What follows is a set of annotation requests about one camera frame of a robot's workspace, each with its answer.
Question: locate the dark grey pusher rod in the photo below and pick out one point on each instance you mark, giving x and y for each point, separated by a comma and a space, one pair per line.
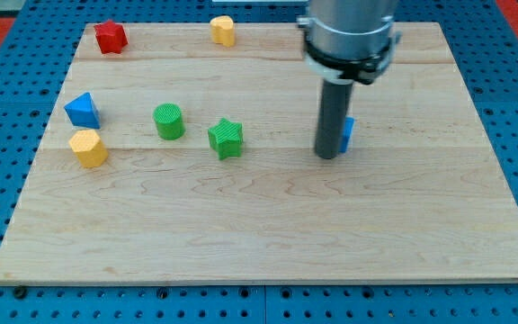
333, 108

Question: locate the blue cube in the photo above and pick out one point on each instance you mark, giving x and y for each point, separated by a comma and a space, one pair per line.
347, 134

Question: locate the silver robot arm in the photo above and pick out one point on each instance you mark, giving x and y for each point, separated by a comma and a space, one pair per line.
345, 42

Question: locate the green star block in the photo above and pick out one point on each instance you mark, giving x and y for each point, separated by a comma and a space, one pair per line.
226, 138

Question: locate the yellow heart block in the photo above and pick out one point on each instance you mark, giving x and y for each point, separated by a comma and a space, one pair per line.
222, 31

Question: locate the wooden board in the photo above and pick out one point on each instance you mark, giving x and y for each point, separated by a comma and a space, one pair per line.
418, 198

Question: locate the green cylinder block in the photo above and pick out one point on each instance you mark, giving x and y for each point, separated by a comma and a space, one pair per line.
168, 119

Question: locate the red star block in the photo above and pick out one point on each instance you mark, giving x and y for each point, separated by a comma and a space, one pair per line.
111, 37

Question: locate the yellow hexagon block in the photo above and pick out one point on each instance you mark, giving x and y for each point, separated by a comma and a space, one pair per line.
88, 147

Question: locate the blue triangle block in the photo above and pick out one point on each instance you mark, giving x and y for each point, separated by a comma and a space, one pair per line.
82, 112

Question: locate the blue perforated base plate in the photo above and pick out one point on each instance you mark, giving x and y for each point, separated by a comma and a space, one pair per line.
34, 60

